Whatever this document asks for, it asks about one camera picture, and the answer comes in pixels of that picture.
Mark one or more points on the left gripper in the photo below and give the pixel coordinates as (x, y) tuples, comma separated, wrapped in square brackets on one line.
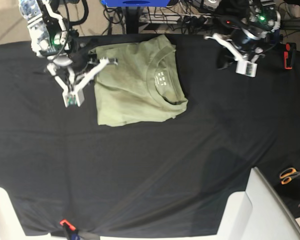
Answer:
[(251, 36)]

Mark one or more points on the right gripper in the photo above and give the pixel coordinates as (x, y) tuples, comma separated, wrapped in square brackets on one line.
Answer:
[(78, 56)]

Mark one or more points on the light green T-shirt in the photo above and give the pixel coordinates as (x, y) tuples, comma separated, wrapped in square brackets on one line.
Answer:
[(143, 86)]

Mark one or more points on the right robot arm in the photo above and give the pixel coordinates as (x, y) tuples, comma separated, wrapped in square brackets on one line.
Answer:
[(53, 37)]

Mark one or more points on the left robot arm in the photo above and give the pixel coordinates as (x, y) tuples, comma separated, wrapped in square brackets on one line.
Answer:
[(242, 9)]

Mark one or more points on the red black clamp right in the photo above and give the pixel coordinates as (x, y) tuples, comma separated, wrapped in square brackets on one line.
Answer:
[(289, 55)]

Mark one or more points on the blue plastic box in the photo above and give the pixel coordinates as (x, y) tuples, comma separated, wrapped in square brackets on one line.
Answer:
[(135, 3)]

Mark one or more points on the power strip with red light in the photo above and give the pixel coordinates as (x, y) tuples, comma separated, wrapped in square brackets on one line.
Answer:
[(172, 18)]

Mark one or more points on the black table cloth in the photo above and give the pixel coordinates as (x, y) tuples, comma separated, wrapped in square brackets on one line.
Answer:
[(153, 180)]

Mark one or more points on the white bin right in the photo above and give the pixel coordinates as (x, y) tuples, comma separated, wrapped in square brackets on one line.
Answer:
[(257, 213)]

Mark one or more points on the red blue clamp bottom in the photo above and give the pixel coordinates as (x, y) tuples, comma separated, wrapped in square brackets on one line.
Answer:
[(69, 232)]

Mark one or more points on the black metal stand post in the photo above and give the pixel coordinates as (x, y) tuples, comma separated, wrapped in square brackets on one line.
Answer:
[(132, 16)]

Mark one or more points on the orange handled scissors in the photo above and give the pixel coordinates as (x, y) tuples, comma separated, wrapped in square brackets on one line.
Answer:
[(288, 175)]

